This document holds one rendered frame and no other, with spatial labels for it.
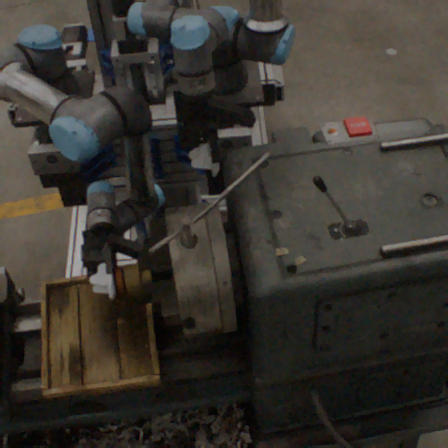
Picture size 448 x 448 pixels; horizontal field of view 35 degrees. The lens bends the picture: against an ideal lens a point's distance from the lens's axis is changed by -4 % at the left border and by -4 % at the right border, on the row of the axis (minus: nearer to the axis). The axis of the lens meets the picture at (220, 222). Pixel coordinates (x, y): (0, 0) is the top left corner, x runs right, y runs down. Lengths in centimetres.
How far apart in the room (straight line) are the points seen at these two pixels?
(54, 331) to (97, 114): 62
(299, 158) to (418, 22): 288
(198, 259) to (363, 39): 290
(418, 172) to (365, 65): 242
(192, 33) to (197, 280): 54
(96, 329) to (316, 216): 67
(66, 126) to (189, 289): 46
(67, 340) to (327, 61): 264
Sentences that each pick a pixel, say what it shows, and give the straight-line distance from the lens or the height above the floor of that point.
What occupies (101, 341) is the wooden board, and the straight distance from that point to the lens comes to 194.
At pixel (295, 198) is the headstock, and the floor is 126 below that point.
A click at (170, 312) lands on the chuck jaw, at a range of 168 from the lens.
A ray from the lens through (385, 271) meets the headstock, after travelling 158.
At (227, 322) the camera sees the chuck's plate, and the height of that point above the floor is 108.
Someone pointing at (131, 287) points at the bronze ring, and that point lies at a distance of 175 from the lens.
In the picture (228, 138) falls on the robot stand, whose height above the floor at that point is 111.
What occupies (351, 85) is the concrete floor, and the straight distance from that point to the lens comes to 400.
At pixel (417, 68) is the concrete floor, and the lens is 418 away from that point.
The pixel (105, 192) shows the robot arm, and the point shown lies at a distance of 194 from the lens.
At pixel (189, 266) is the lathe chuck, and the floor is 121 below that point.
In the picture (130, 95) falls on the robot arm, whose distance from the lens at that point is 174.
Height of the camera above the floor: 249
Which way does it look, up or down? 49 degrees down
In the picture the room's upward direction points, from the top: 5 degrees counter-clockwise
